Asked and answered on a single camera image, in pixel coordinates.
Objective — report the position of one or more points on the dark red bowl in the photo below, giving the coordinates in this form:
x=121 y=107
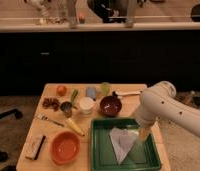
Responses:
x=110 y=106

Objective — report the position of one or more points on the white handled brush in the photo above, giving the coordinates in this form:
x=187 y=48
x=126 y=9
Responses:
x=123 y=93

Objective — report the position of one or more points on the small metal cup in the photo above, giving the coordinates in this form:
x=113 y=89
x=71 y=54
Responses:
x=66 y=107

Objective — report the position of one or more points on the green plastic tray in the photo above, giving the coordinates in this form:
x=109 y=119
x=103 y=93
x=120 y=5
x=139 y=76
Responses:
x=142 y=157

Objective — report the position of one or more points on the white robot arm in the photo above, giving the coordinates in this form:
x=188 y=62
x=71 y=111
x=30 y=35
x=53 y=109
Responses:
x=159 y=100

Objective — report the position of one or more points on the light green cup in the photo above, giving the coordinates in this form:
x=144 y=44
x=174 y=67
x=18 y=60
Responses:
x=105 y=88

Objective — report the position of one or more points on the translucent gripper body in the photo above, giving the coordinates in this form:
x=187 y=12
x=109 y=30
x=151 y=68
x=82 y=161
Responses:
x=144 y=132

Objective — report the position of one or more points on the orange fruit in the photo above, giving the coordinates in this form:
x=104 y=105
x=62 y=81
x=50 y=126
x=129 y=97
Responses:
x=61 y=90

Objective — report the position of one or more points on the green vegetable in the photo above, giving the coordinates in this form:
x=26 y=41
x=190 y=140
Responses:
x=73 y=96

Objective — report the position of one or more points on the black and white eraser block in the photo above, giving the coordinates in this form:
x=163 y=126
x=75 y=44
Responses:
x=34 y=147

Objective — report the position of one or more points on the orange plastic bowl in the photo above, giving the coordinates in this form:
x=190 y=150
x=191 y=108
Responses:
x=64 y=148

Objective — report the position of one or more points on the dark cabinet counter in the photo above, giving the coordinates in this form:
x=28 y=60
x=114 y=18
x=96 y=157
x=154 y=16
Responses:
x=30 y=60

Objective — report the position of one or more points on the grey towel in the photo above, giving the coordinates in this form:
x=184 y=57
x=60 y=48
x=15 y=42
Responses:
x=122 y=141

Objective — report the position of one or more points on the white cup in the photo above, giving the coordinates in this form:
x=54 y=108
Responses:
x=86 y=104

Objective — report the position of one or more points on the metal fork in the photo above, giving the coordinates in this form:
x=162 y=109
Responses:
x=43 y=117

